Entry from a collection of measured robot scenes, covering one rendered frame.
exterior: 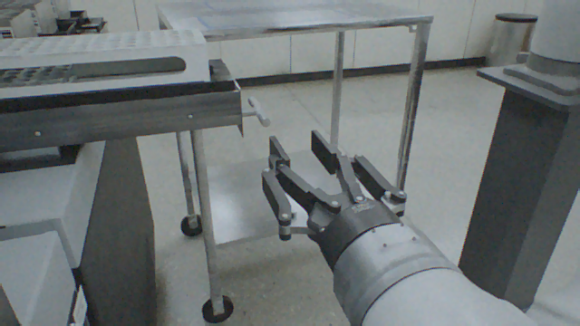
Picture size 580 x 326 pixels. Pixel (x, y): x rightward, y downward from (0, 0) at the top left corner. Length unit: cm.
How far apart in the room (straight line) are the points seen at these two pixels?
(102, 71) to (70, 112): 12
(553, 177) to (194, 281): 106
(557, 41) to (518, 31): 260
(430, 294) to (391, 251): 5
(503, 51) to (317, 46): 145
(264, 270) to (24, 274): 107
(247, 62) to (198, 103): 249
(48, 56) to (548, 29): 91
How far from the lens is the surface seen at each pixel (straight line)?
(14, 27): 71
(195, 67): 54
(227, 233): 113
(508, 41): 363
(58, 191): 52
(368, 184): 46
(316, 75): 325
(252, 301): 132
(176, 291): 139
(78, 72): 65
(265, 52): 303
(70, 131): 56
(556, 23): 102
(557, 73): 103
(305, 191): 41
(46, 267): 41
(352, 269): 31
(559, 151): 107
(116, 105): 54
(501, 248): 120
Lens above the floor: 98
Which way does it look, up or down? 29 degrees down
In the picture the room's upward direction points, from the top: straight up
